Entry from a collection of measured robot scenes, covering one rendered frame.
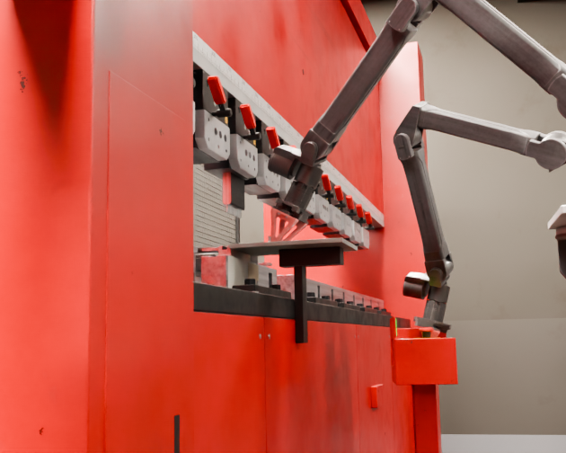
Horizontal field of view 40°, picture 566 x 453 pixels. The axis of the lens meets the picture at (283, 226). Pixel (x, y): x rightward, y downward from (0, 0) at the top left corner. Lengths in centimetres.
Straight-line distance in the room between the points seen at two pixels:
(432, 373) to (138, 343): 138
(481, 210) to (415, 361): 370
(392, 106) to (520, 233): 195
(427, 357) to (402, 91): 223
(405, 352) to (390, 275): 186
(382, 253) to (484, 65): 242
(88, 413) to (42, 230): 18
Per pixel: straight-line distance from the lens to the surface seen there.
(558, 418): 571
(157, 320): 86
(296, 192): 181
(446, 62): 601
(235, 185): 186
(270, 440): 160
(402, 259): 394
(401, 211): 397
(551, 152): 201
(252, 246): 175
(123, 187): 80
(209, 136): 163
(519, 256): 570
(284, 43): 231
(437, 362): 211
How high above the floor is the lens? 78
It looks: 8 degrees up
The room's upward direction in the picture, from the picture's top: 1 degrees counter-clockwise
